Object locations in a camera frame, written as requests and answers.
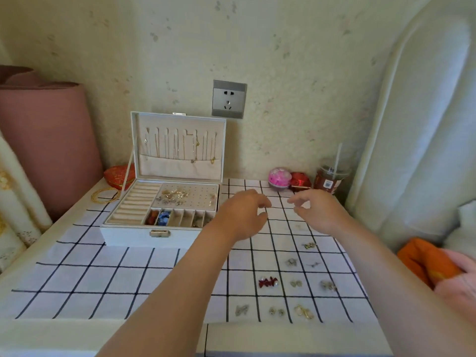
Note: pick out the gold hoop earring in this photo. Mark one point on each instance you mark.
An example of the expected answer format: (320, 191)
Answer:
(299, 309)
(308, 314)

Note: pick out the person's right forearm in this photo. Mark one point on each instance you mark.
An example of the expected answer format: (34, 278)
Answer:
(405, 293)

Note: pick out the white padded headboard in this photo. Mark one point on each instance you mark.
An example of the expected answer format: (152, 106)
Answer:
(416, 126)

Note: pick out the red heart-shaped box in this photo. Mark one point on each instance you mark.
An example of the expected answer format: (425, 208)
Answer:
(117, 176)

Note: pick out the thin gold bangle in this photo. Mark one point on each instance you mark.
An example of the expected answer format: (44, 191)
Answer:
(93, 198)

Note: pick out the white black-grid table cloth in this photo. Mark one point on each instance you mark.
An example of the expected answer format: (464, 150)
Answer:
(93, 278)

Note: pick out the person's left forearm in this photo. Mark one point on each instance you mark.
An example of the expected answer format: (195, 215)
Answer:
(171, 301)

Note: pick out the pink plaid blanket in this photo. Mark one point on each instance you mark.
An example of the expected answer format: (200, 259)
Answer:
(459, 290)

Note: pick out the person's left hand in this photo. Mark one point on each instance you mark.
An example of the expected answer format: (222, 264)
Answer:
(241, 217)

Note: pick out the orange plush cushion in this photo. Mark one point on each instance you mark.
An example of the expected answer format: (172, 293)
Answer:
(424, 260)

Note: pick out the white drinking straw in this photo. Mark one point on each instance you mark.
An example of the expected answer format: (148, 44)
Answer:
(337, 157)

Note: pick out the pink rolled mat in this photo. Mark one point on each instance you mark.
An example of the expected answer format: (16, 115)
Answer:
(48, 144)

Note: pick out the pile of mixed earrings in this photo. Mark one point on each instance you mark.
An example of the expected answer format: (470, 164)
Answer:
(197, 219)

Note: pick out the red faceted gift box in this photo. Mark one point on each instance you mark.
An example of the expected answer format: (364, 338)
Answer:
(300, 181)

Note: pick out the grey wall socket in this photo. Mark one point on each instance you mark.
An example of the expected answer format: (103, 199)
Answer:
(229, 99)

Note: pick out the clear plastic drink cup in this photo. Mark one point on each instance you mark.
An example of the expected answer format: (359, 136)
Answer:
(329, 180)

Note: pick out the red-brown drop earring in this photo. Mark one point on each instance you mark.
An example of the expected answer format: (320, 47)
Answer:
(154, 213)
(148, 218)

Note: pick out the white wooden jewelry box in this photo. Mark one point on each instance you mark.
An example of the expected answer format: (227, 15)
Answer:
(178, 167)

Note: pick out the person's right hand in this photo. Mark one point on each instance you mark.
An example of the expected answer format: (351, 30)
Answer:
(323, 211)

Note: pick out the pink round trinket box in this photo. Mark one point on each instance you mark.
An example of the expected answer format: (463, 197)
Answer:
(279, 178)

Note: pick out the cream gold floral curtain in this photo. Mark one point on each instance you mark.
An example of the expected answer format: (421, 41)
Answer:
(18, 215)

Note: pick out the blue flower drop earring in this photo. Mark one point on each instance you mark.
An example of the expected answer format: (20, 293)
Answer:
(166, 214)
(161, 219)

